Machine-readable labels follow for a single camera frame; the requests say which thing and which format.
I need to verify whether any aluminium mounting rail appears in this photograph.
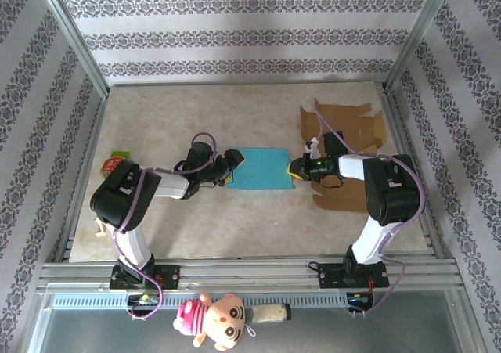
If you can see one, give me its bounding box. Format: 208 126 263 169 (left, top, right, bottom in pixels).
37 253 465 294

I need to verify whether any aluminium frame post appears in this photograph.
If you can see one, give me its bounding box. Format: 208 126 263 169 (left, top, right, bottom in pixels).
33 0 110 98
383 0 457 92

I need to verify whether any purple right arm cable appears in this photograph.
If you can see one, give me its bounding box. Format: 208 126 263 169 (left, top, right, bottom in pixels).
315 108 427 319

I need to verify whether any red round tin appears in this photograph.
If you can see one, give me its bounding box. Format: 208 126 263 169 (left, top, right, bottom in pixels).
100 157 126 180

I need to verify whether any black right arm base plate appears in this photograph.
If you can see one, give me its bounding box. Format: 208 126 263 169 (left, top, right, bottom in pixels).
319 261 391 290

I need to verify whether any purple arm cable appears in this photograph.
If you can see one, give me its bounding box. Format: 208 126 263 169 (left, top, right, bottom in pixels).
315 108 427 319
112 132 218 322

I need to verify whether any grey slotted cable duct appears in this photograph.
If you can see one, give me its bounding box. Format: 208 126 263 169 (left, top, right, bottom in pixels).
50 293 375 311

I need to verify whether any jar with black cap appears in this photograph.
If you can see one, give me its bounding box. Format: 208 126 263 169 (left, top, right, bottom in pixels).
250 303 293 325

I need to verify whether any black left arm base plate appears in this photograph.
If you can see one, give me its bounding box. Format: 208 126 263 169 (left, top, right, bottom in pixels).
109 265 181 291

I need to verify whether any plush doll with pink shirt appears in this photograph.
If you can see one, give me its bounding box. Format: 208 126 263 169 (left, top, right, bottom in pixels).
173 291 258 352

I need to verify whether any aluminium side rail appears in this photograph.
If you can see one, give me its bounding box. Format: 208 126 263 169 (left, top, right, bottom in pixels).
379 86 455 260
54 94 109 262

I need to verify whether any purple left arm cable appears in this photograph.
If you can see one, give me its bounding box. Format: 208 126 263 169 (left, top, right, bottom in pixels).
112 132 218 322

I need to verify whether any brown cardboard box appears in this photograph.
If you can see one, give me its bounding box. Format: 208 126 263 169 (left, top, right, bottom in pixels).
299 97 387 213

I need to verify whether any blue and white paper box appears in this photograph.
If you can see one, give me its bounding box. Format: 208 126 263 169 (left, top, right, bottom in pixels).
225 147 295 192

